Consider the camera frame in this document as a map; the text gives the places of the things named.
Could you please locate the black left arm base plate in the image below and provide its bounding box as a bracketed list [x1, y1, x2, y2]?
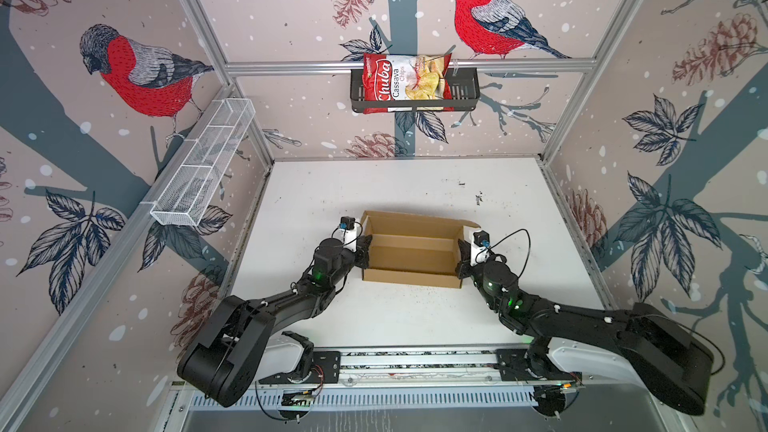
[258, 351, 341, 386]

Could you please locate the red cassava chips bag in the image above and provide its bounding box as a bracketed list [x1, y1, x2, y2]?
[363, 54, 452, 103]

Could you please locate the black wire wall basket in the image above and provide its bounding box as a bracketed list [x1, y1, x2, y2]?
[350, 68, 480, 113]

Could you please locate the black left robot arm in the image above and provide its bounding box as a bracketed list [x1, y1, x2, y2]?
[177, 235, 372, 407]

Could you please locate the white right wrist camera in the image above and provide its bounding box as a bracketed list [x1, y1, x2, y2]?
[470, 230, 491, 266]

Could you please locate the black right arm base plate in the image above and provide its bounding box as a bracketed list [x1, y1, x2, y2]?
[495, 347, 582, 382]

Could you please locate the aluminium front rail frame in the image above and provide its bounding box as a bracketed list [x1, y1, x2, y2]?
[167, 341, 661, 415]

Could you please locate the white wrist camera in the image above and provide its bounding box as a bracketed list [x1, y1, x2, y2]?
[470, 230, 491, 266]
[339, 216, 362, 249]

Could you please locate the brown cardboard paper box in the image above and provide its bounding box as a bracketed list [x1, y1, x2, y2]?
[362, 211, 480, 289]

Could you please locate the white mesh wall shelf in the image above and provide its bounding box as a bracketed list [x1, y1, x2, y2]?
[150, 98, 255, 227]

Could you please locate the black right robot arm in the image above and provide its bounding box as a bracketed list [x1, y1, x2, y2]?
[456, 239, 714, 416]

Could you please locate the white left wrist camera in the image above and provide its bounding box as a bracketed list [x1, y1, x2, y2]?
[339, 216, 362, 249]

